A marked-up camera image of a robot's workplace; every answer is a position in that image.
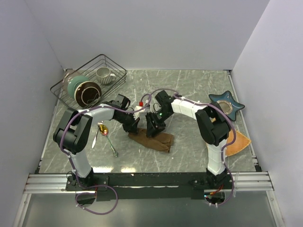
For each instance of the clear glass jar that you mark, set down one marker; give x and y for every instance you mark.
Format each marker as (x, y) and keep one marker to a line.
(68, 76)

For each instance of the blue star-shaped dish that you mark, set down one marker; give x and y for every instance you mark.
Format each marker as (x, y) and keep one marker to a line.
(228, 104)

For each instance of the brown ceramic bowl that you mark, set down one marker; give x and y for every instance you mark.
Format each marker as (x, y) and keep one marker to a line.
(86, 93)

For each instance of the black wire dish rack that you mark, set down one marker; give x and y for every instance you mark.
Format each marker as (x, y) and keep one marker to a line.
(89, 70)

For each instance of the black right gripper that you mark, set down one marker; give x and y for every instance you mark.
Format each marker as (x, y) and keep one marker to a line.
(153, 129)

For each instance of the orange woven placemat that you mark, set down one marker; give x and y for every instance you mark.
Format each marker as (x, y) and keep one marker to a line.
(240, 144)

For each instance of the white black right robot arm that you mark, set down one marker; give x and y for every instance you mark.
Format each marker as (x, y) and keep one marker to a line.
(213, 125)

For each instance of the aluminium frame rail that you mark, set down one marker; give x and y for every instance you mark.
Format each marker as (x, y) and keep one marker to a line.
(61, 183)

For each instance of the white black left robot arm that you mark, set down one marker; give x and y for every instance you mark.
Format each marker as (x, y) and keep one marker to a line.
(73, 130)

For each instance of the green ceramic bowl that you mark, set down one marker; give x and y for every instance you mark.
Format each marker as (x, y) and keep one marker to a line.
(74, 83)

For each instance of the brown cloth napkin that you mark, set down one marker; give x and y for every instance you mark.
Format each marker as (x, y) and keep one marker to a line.
(161, 142)

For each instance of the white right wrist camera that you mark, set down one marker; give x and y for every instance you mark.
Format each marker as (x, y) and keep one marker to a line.
(152, 107)

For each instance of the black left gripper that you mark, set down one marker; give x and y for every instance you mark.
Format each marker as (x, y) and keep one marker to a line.
(132, 127)

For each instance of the silver fork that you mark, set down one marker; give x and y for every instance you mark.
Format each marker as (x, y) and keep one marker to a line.
(95, 139)

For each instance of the striped ceramic mug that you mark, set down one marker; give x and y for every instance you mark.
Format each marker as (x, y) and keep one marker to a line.
(105, 76)

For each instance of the iridescent spoon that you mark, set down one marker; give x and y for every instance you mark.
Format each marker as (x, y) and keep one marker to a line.
(104, 131)

